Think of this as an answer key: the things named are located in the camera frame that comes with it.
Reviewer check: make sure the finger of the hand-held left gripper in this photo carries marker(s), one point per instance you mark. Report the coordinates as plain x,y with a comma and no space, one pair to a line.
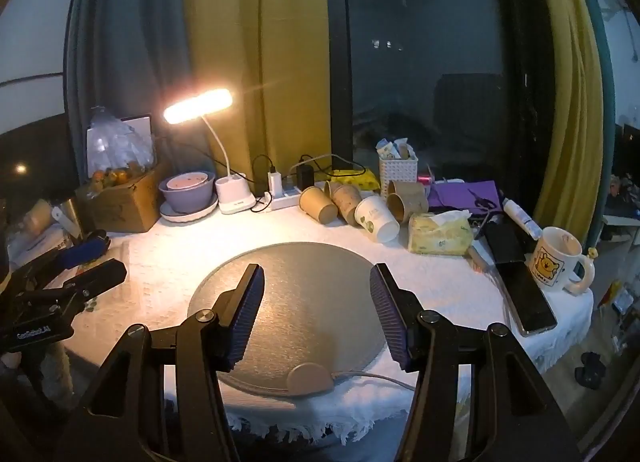
97,276
84,249

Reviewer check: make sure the white woven basket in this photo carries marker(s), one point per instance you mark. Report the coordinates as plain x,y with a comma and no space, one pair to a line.
398,176

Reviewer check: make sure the black scissors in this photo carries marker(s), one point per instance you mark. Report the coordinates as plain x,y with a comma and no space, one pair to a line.
486,203

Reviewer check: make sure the round grey heating mat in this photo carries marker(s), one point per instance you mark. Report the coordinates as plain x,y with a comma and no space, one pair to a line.
300,302

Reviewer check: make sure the white bear print mug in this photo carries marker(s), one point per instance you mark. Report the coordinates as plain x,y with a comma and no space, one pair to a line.
552,262

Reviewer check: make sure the yellow curtain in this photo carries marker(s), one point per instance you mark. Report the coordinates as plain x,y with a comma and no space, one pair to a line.
230,42
570,92

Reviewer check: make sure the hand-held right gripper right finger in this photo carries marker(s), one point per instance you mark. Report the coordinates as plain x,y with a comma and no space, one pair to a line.
388,314

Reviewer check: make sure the white paper cup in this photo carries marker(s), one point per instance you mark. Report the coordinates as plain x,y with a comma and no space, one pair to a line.
375,216

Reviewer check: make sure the small yellow figure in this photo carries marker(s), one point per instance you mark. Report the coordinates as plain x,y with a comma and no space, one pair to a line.
593,253

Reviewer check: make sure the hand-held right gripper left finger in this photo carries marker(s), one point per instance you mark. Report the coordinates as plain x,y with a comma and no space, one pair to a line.
244,314

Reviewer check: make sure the clear plastic bag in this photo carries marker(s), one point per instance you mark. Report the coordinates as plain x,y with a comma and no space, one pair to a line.
117,142

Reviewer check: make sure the bundle of small tubes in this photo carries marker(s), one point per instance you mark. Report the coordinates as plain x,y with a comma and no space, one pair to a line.
395,148

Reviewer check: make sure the pile of small orange fruits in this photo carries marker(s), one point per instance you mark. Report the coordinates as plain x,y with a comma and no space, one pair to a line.
115,178

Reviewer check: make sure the pale purple plate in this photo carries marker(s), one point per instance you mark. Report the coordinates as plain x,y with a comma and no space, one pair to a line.
200,212

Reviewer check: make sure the white desk lamp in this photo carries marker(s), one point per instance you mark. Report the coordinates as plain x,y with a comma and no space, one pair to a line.
237,197

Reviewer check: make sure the purple bowl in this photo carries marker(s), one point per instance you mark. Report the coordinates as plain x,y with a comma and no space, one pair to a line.
187,199

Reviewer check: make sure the white charger plug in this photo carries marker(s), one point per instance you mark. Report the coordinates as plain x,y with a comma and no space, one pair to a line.
275,181

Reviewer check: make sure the black smartphone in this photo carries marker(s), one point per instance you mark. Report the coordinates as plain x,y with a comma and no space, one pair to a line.
530,299

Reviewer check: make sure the yellow snack packet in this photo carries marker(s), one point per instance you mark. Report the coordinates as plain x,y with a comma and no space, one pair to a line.
357,180

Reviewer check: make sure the yellow tissue pack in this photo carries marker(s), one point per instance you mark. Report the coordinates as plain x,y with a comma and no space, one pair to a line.
437,234

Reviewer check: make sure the black case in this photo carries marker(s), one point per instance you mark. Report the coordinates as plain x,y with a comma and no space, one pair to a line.
505,242

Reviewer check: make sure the white power strip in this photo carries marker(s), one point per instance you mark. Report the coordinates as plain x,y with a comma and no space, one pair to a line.
286,201

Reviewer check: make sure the teal curtain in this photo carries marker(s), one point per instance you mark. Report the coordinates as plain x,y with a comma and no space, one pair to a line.
607,117
125,42

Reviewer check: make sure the pink bowl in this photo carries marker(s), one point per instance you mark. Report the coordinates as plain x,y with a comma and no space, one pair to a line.
187,182

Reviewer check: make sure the black charger plug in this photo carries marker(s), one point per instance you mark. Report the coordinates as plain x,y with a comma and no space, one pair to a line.
304,175

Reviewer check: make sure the white tube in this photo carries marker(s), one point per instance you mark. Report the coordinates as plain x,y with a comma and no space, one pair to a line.
522,217

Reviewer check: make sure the cardboard box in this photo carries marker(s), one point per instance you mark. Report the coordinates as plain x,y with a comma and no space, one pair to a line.
120,207

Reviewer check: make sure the black window frame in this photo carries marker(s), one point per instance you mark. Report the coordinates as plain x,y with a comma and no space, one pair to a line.
339,52

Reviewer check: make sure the brown paper cup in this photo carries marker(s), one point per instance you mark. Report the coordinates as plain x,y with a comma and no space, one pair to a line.
407,207
407,187
346,199
315,202

